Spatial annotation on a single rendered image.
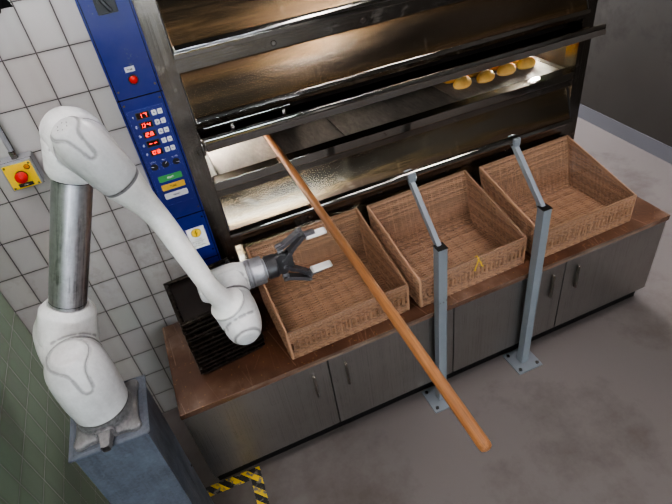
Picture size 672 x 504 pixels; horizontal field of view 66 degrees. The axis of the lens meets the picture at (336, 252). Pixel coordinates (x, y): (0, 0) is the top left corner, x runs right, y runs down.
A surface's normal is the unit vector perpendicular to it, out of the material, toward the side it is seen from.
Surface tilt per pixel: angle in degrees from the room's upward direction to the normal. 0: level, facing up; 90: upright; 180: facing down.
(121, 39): 90
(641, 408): 0
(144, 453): 90
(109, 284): 90
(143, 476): 90
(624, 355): 0
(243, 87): 70
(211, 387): 0
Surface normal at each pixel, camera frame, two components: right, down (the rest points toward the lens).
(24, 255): 0.38, 0.54
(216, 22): 0.32, 0.24
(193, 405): -0.13, -0.77
